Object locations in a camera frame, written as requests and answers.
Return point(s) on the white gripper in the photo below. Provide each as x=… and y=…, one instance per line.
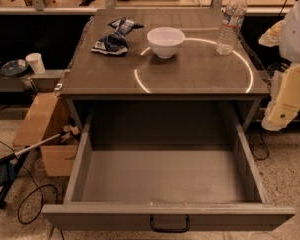
x=296, y=34

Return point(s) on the clear plastic water bottle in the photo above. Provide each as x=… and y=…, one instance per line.
x=232, y=21

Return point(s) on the open grey top drawer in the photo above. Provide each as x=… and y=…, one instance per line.
x=138, y=159

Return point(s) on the white ceramic bowl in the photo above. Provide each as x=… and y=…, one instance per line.
x=165, y=41

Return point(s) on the crumpled blue chip bag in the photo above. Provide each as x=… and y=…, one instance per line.
x=115, y=44

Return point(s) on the cardboard box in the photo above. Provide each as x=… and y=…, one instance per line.
x=46, y=117

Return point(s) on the low grey side shelf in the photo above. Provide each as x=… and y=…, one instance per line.
x=45, y=82

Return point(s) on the white paper cup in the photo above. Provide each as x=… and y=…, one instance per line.
x=36, y=63

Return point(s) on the blue plate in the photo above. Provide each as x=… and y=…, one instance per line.
x=14, y=68

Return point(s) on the black drawer handle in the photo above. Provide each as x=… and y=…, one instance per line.
x=170, y=224

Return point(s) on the grabber tool with black handle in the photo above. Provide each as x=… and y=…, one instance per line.
x=10, y=165

